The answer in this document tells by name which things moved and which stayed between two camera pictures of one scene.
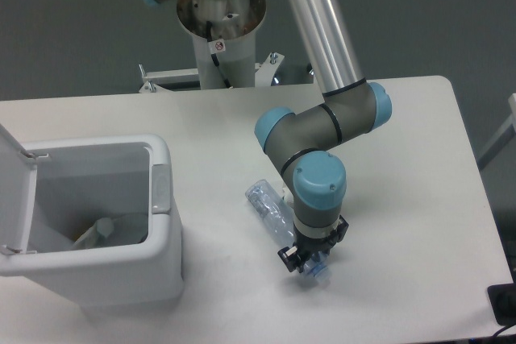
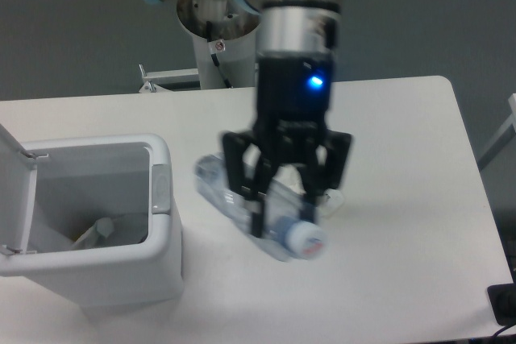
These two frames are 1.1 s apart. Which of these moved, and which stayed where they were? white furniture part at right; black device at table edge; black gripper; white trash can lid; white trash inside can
Moved: black gripper
Stayed: black device at table edge; white furniture part at right; white trash inside can; white trash can lid
